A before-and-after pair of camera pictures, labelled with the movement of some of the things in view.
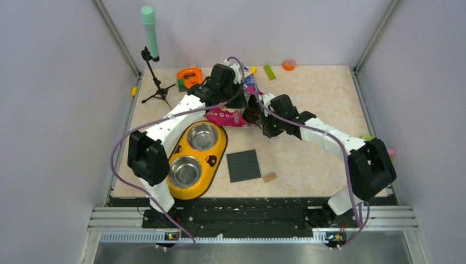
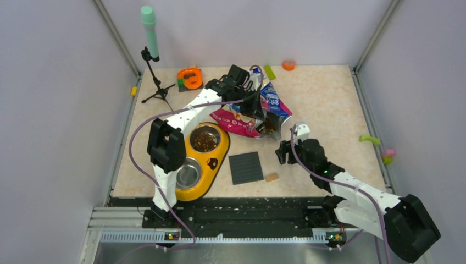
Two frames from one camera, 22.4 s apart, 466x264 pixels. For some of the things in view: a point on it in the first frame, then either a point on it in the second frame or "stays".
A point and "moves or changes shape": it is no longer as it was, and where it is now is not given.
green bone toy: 366,137 stays
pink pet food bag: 220,116 moves or changes shape
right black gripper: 267,130 → 286,147
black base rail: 254,214 stays
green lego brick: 270,73 stays
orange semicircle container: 288,65 stays
